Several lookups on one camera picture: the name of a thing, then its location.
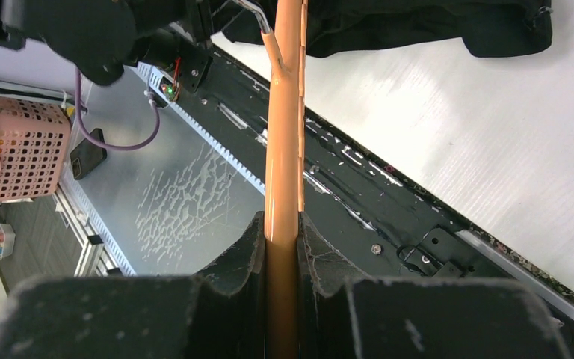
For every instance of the black garment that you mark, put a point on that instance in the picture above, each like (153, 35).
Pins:
(488, 29)

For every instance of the pink perforated basket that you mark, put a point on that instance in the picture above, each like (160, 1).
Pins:
(33, 145)

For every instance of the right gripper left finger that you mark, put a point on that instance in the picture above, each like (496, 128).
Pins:
(217, 312)

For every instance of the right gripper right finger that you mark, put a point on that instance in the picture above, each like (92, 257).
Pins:
(345, 314)

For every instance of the orange hanger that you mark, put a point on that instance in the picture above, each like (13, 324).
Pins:
(285, 44)

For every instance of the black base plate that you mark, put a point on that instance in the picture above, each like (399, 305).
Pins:
(373, 214)

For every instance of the black phone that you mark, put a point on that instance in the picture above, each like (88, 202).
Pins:
(85, 158)

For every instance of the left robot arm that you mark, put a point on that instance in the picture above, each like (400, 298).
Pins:
(102, 37)

